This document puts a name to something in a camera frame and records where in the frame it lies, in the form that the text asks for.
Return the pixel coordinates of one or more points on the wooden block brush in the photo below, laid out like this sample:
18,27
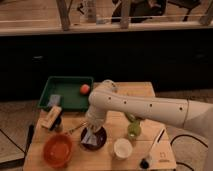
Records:
53,118

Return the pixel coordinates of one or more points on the wooden post middle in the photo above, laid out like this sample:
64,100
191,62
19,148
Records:
125,11

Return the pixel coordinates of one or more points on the black white dish brush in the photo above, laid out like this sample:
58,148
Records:
146,161

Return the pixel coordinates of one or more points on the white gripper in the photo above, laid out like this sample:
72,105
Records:
95,121

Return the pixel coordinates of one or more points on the wooden post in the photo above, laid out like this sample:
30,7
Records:
64,8
125,11

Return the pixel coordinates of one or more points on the black office chair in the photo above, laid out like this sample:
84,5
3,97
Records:
141,10

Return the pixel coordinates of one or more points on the grey blue towel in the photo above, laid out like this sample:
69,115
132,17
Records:
89,138

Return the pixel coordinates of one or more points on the purple bowl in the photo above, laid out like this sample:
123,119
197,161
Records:
101,136

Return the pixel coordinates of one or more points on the blue sponge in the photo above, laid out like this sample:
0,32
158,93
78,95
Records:
54,100

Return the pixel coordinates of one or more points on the green pepper toy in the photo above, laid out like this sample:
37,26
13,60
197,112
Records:
130,117

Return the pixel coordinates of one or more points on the green plastic tray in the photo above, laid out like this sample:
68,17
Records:
68,88

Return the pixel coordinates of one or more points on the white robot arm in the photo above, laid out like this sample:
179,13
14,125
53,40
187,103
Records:
193,116

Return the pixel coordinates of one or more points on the metal spoon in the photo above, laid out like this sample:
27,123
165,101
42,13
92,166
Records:
70,131

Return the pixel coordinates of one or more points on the orange ball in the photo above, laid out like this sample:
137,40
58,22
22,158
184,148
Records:
84,89

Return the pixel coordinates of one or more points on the orange bowl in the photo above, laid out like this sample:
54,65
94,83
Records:
57,150

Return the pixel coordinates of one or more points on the wooden post left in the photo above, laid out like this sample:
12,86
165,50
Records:
64,8

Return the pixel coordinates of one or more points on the white cup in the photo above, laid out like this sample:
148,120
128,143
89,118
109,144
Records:
122,148

